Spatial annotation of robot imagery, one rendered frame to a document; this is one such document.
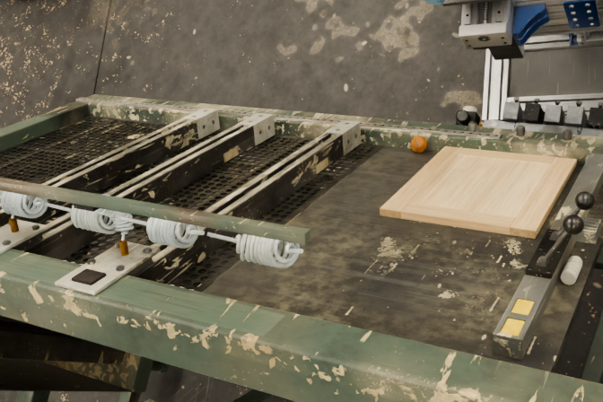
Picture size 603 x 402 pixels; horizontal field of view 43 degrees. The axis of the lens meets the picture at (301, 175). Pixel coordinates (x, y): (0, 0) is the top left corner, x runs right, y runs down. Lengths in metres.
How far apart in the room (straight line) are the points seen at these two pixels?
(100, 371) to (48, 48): 2.56
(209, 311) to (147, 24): 3.09
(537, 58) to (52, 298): 2.12
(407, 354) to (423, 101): 2.26
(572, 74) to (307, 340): 2.02
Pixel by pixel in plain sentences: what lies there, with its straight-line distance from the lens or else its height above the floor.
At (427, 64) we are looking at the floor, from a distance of 3.40.
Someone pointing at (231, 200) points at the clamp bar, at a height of 1.46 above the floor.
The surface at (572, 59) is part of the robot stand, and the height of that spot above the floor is 0.21.
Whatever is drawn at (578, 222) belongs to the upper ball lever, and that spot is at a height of 1.54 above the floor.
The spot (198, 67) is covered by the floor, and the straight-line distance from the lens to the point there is 3.96.
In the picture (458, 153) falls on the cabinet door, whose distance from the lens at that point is 2.22.
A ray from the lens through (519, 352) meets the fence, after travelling 1.34.
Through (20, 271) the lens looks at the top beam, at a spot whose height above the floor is 1.90.
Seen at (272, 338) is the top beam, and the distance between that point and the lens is 1.23.
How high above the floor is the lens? 2.99
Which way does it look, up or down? 60 degrees down
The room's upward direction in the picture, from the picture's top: 60 degrees counter-clockwise
